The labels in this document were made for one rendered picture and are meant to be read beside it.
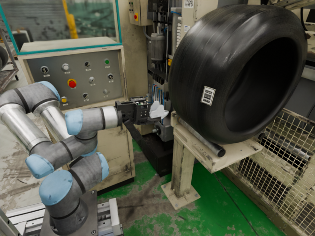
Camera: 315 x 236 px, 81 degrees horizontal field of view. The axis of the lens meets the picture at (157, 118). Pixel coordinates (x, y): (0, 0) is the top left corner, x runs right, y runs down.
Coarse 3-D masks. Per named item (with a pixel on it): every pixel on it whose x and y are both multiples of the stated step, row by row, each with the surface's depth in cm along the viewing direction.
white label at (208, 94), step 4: (204, 88) 64; (208, 88) 63; (212, 88) 62; (204, 92) 64; (208, 92) 63; (212, 92) 62; (204, 96) 65; (208, 96) 64; (212, 96) 63; (204, 100) 65; (208, 100) 64; (208, 104) 65
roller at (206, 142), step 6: (180, 120) 109; (186, 126) 105; (192, 132) 101; (198, 138) 97; (204, 144) 94; (210, 144) 90; (216, 144) 89; (216, 150) 87; (222, 150) 85; (222, 156) 87
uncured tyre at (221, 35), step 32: (192, 32) 72; (224, 32) 61; (256, 32) 59; (288, 32) 64; (192, 64) 68; (224, 64) 60; (256, 64) 104; (288, 64) 90; (192, 96) 69; (224, 96) 65; (256, 96) 105; (288, 96) 87; (224, 128) 75; (256, 128) 88
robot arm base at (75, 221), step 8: (80, 200) 78; (80, 208) 76; (64, 216) 70; (72, 216) 72; (80, 216) 76; (56, 224) 71; (64, 224) 72; (72, 224) 73; (80, 224) 75; (56, 232) 73; (64, 232) 72; (72, 232) 74
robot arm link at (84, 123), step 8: (72, 112) 55; (80, 112) 56; (88, 112) 57; (96, 112) 58; (72, 120) 54; (80, 120) 55; (88, 120) 56; (96, 120) 57; (104, 120) 58; (72, 128) 54; (80, 128) 55; (88, 128) 57; (96, 128) 58; (104, 128) 60; (80, 136) 59; (88, 136) 59
